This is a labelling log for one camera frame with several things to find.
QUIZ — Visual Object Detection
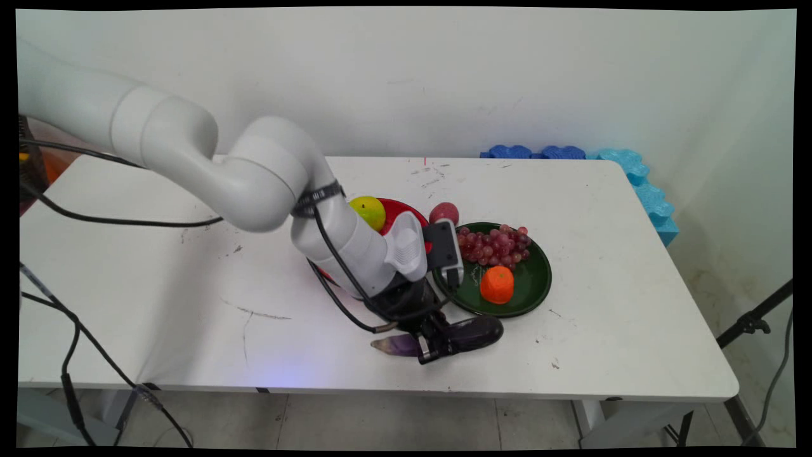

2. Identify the orange brown object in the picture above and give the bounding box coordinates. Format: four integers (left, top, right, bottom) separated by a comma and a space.
18, 114, 72, 215

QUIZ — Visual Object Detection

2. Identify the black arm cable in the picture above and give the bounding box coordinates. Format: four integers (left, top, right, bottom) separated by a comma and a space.
18, 136, 459, 335

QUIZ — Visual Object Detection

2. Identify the red grape bunch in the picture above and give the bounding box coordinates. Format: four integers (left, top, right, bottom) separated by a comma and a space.
455, 223, 532, 270

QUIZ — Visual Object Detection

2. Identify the light blue foam mat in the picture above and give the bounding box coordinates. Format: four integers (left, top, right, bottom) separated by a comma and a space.
585, 149, 680, 248

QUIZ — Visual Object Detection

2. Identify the red plate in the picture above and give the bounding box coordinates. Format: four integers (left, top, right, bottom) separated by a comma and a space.
311, 197, 434, 296

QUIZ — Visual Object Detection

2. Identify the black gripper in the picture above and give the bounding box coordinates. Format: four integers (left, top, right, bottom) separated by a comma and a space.
379, 278, 468, 366

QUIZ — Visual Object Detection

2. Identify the black floor cable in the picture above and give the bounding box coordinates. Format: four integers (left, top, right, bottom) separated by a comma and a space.
17, 262, 194, 449

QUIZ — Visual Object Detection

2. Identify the dark green plate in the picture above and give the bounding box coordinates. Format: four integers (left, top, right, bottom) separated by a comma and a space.
431, 222, 553, 319

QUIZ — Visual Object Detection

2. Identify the dark blue foam mat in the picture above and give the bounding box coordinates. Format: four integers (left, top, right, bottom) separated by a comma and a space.
480, 145, 587, 160

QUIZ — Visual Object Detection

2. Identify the black tripod stand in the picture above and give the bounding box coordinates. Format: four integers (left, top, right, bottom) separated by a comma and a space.
716, 278, 794, 349

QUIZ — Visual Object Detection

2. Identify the purple eggplant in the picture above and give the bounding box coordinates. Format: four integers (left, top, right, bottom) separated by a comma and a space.
370, 314, 506, 358

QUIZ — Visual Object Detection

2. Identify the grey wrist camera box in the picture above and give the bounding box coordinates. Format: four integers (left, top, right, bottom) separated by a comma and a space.
421, 218, 465, 288

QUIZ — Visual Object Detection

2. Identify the green apple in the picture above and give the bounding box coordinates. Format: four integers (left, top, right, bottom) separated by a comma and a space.
348, 195, 387, 233

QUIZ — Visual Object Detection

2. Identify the white table leg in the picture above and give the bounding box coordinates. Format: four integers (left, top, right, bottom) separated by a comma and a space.
98, 388, 139, 442

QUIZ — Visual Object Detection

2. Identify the red potato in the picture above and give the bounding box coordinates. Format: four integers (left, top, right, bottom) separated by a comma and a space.
428, 202, 461, 227

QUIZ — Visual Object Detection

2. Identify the orange fruit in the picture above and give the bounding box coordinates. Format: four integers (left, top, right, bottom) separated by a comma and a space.
479, 265, 515, 305

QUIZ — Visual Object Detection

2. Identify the grey hanging cable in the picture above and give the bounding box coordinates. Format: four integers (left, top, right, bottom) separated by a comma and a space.
741, 310, 795, 446

